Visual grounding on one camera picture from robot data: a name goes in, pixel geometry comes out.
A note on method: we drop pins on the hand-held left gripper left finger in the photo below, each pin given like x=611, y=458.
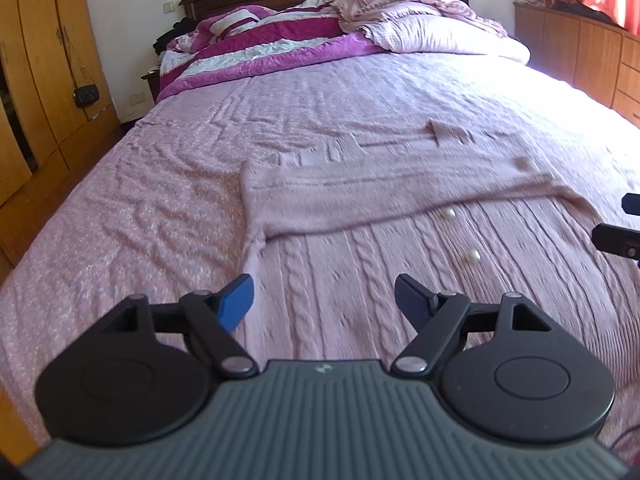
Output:
x=235, y=306

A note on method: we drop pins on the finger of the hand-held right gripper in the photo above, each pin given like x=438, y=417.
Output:
x=617, y=241
x=632, y=204

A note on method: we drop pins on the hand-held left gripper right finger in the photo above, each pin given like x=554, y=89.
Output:
x=412, y=301

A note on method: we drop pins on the pink knit cardigan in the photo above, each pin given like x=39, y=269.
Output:
x=350, y=195

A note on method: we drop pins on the dark clothes pile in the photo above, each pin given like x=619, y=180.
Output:
x=175, y=35

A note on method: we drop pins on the pink floral bedsheet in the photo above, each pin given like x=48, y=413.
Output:
x=150, y=210

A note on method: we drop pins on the wooden cabinet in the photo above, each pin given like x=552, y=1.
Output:
x=595, y=55

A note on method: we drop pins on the dark cloth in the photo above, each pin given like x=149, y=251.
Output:
x=580, y=10

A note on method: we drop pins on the dark wooden nightstand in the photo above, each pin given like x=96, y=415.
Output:
x=151, y=87

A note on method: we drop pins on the magenta and white quilt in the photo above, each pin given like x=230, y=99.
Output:
x=240, y=55

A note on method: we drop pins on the pink checked duvet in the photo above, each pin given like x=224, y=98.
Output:
x=440, y=35

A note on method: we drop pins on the black handbag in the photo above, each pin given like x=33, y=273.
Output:
x=86, y=95

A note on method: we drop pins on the wooden wardrobe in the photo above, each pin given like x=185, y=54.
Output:
x=40, y=35

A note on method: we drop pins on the white wall socket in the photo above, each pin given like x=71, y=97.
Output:
x=170, y=7

